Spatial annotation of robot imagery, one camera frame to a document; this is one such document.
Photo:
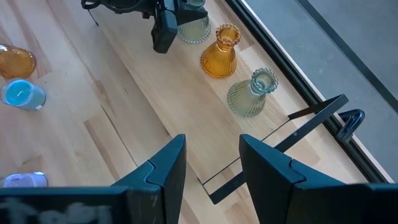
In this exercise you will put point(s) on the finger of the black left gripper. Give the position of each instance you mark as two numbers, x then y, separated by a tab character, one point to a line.
192	12
163	34

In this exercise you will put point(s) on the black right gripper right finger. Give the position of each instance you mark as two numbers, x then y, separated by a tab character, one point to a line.
270	174

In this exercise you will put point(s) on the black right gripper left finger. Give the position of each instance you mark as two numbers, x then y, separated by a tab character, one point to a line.
168	174

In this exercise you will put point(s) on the clear green glass candle holder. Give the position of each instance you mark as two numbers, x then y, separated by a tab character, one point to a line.
245	99
194	32

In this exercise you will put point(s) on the amber ribbed glass candle holder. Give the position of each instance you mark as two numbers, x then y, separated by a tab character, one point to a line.
219	59
15	63

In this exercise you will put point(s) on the purple candle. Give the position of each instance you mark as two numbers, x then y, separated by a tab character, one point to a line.
25	180

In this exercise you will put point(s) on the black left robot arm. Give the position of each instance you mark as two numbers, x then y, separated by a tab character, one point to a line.
118	4

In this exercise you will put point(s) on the blue table clamp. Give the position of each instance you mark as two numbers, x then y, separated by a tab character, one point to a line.
349	124

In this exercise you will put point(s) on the wooden shelf black metal frame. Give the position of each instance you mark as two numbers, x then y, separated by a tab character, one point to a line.
186	109

